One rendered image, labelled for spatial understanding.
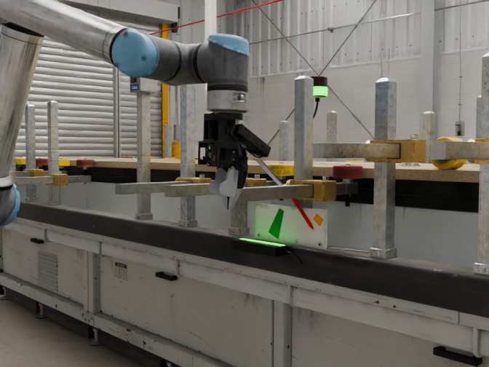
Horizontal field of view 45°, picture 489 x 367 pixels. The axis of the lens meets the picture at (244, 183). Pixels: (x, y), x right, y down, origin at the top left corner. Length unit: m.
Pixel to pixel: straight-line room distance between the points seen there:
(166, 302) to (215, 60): 1.42
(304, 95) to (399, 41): 8.42
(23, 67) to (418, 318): 1.22
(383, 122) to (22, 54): 0.99
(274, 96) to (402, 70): 2.78
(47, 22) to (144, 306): 1.52
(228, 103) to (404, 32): 8.69
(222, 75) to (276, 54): 10.25
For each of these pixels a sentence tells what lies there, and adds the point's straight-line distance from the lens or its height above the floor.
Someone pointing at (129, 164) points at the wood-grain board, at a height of 0.89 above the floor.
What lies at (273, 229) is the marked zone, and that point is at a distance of 1.60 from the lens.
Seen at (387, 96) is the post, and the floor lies 1.07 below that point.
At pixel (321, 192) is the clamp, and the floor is 0.84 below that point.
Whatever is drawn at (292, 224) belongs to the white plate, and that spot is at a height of 0.75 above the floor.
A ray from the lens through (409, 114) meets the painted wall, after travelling 9.67.
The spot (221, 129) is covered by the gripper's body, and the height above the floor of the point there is 0.99.
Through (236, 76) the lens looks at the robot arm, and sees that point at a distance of 1.28.
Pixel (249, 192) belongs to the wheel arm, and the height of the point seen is 0.85.
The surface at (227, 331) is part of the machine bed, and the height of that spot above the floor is 0.29.
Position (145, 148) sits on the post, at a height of 0.96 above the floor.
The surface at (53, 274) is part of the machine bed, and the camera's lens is 3.43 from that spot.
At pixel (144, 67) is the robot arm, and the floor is 1.11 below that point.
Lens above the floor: 0.94
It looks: 3 degrees down
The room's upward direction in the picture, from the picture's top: straight up
